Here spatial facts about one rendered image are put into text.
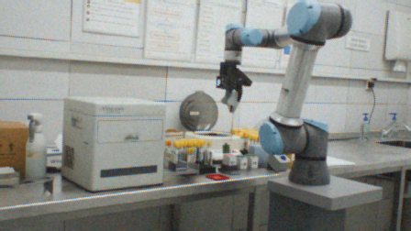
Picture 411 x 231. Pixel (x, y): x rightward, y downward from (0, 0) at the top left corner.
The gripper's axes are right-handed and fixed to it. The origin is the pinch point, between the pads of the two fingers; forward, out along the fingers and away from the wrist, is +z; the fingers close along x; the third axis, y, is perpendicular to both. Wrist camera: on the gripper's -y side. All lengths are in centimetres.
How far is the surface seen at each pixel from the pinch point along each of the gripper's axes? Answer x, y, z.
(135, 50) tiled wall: -57, 16, -24
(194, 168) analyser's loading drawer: 4.1, 21.5, 22.6
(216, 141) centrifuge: -21.3, -9.3, 17.1
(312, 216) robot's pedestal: 48, 4, 32
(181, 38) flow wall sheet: -56, -10, -32
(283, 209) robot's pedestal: 35.5, 4.4, 32.9
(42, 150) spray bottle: -14, 75, 16
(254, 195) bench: 8.4, -7.6, 35.8
